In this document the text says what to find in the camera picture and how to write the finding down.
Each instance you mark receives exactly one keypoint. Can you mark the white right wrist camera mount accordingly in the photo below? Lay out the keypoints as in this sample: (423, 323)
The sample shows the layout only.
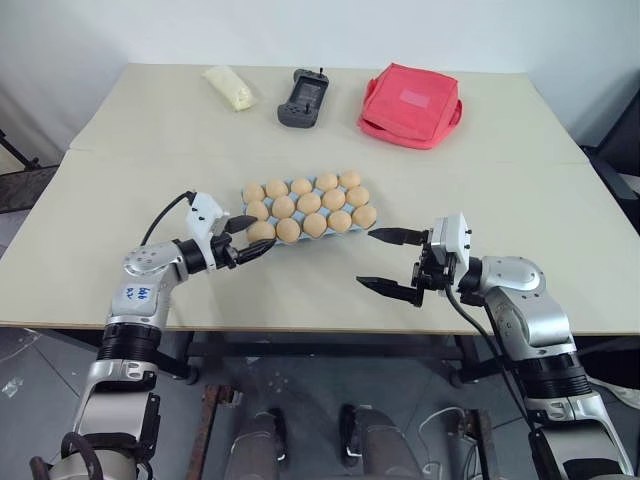
(450, 237)

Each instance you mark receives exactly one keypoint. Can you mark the black table frame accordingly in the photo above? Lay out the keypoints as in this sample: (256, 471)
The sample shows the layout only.
(325, 346)

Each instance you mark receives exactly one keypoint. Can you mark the clear plastic scrap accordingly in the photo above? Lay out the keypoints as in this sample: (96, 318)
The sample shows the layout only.
(11, 386)

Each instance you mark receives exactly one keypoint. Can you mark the brown egg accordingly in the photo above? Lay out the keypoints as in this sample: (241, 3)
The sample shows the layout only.
(339, 220)
(301, 186)
(254, 192)
(333, 199)
(309, 202)
(315, 225)
(276, 188)
(358, 196)
(288, 229)
(261, 231)
(258, 210)
(283, 205)
(364, 215)
(350, 178)
(327, 181)

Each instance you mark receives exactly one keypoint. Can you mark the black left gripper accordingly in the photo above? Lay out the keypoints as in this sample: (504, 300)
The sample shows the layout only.
(223, 252)

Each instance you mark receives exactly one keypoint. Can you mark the black stand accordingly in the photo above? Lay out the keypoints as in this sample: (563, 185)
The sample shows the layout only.
(20, 150)

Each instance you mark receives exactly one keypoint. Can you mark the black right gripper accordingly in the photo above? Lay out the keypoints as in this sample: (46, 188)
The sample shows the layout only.
(431, 277)

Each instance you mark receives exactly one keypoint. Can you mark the light blue egg tray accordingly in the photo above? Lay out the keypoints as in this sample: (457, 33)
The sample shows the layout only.
(300, 216)

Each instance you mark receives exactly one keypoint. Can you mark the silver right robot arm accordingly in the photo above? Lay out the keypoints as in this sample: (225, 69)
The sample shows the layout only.
(525, 300)

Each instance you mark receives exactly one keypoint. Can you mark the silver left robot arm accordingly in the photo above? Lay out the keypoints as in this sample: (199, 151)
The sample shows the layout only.
(145, 295)

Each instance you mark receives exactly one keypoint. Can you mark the cream plastic-wrapped packet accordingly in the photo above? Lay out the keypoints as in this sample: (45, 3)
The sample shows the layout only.
(230, 89)

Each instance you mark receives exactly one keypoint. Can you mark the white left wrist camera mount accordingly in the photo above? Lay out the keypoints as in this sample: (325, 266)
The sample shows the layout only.
(202, 215)

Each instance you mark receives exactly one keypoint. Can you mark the grey handheld remote controller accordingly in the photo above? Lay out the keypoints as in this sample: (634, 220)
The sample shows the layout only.
(302, 100)

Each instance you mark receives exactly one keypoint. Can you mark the dark rounded robot leg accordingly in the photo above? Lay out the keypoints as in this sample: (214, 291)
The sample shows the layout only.
(380, 445)
(257, 445)

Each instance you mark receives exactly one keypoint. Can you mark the rusty metal bar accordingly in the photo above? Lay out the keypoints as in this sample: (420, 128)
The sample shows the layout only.
(482, 445)
(207, 430)

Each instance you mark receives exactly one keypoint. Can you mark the red fabric bag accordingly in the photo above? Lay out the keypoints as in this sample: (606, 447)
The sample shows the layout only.
(407, 107)

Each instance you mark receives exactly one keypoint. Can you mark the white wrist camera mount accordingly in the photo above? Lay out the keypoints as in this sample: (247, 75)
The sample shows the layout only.
(450, 237)
(202, 215)

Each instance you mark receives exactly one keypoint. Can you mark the dark floor mat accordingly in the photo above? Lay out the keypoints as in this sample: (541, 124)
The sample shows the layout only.
(22, 192)

